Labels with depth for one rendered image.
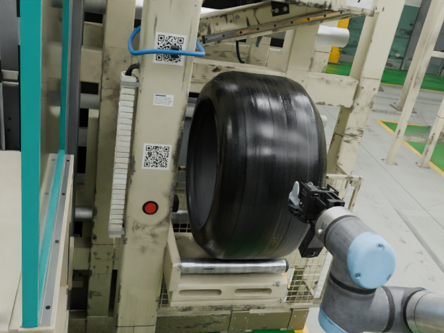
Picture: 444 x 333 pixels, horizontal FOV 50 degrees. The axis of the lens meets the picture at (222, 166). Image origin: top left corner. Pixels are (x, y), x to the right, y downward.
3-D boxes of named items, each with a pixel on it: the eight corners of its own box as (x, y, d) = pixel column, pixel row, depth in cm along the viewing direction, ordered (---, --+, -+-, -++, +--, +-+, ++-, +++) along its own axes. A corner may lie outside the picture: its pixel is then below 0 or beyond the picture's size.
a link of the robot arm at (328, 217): (359, 254, 97) (316, 254, 95) (347, 243, 102) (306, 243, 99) (369, 215, 95) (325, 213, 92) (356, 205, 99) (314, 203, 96)
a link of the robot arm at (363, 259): (347, 293, 83) (361, 242, 81) (316, 258, 95) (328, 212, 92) (392, 293, 86) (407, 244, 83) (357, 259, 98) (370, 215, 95)
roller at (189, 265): (176, 276, 136) (178, 261, 135) (174, 269, 140) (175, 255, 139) (288, 275, 146) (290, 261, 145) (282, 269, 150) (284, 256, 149)
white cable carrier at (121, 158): (108, 237, 136) (121, 76, 117) (108, 228, 140) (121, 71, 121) (124, 237, 137) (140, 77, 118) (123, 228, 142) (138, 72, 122)
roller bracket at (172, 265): (168, 293, 134) (172, 264, 130) (153, 218, 169) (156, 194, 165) (179, 292, 135) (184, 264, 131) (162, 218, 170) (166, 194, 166)
